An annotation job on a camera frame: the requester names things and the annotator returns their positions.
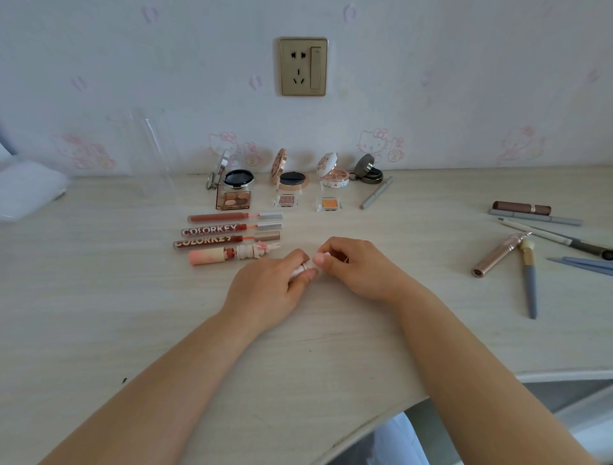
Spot person's left hand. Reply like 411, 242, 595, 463
222, 248, 320, 333

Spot person's right hand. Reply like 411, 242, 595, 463
313, 236, 433, 308

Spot white lipstick tube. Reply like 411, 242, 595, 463
290, 252, 331, 280

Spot person's right forearm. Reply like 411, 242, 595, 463
390, 282, 602, 465

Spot person's left forearm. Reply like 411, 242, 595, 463
41, 307, 269, 465

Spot pink bunny cap lip tube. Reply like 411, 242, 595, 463
188, 241, 282, 266

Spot white floral compact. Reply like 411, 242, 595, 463
316, 152, 351, 189

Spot grey eyebrow pencil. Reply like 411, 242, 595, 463
359, 176, 394, 211

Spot gold cushion compact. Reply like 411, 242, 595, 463
269, 148, 310, 192

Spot bronze capped lettered lip gloss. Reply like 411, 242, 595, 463
173, 231, 281, 250

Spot silver capped lettered lip gloss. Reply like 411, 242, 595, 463
181, 221, 283, 238

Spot plain red lip gloss tube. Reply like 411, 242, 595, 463
187, 211, 284, 224

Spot dark green compact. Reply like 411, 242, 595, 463
349, 154, 384, 185

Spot brown eyeshadow palette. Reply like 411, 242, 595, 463
215, 184, 253, 211

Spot silver cushion compact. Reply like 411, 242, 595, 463
206, 149, 256, 191

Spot rose gold mascara tube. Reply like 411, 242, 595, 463
471, 232, 533, 278

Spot person's white trousers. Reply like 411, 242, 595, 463
326, 411, 429, 465

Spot clear plastic container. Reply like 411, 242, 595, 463
109, 107, 180, 197

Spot brown lipstick tube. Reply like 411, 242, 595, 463
492, 201, 552, 216

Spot white cosmetic pencil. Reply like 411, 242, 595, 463
497, 218, 574, 247

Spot grey eyeliner pen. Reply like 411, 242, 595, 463
488, 209, 584, 227

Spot black cosmetic pencil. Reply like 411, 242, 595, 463
541, 229, 613, 262

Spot blue tweezers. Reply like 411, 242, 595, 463
546, 256, 613, 278

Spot white furniture piece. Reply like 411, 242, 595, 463
516, 378, 613, 465

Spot white folded cloth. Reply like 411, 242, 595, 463
0, 158, 69, 222

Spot gold wall socket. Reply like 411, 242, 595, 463
280, 37, 329, 97

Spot grey handled makeup brush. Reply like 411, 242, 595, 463
519, 238, 538, 320

